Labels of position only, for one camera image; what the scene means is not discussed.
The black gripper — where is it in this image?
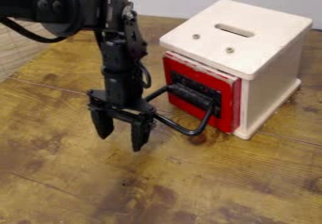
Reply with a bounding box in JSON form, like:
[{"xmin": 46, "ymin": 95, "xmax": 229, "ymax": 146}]
[{"xmin": 87, "ymin": 64, "xmax": 156, "ymax": 152}]

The red drawer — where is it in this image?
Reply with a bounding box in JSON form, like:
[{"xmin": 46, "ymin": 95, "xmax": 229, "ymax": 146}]
[{"xmin": 161, "ymin": 51, "xmax": 242, "ymax": 134}]

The black metal drawer handle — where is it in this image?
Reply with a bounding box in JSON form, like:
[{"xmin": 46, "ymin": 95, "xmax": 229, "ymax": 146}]
[{"xmin": 144, "ymin": 71, "xmax": 221, "ymax": 136}]

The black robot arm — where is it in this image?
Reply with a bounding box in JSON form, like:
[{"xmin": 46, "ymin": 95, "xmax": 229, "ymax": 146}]
[{"xmin": 0, "ymin": 0, "xmax": 155, "ymax": 152}]

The white wooden drawer box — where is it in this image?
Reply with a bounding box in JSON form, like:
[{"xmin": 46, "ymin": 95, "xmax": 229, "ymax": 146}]
[{"xmin": 160, "ymin": 0, "xmax": 311, "ymax": 139}]

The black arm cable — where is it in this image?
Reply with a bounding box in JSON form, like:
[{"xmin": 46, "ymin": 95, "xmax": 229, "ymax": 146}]
[{"xmin": 0, "ymin": 15, "xmax": 152, "ymax": 89}]

